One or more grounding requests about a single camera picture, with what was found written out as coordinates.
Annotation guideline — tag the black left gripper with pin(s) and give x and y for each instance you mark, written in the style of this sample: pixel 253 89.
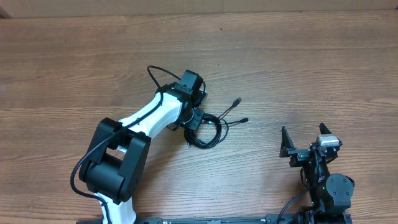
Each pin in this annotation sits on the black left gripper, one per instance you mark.
pixel 194 124

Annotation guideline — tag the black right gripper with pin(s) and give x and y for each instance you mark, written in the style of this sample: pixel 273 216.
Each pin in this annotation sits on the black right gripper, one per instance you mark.
pixel 300 155

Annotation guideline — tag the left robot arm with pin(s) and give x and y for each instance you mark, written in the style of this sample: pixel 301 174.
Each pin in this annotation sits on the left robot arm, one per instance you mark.
pixel 114 163

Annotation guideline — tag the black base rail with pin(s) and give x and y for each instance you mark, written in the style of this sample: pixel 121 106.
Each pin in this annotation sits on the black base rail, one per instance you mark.
pixel 268 219

